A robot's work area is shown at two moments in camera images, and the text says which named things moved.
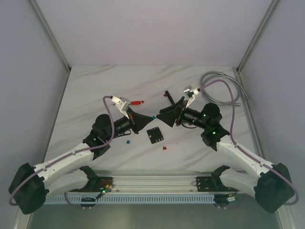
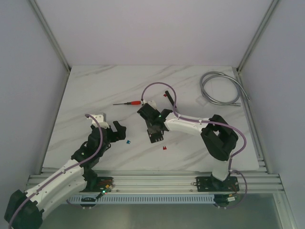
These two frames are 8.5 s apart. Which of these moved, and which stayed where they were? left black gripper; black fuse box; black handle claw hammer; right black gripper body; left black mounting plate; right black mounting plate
Moved: right black gripper body; left black gripper
Stayed: left black mounting plate; black fuse box; right black mounting plate; black handle claw hammer
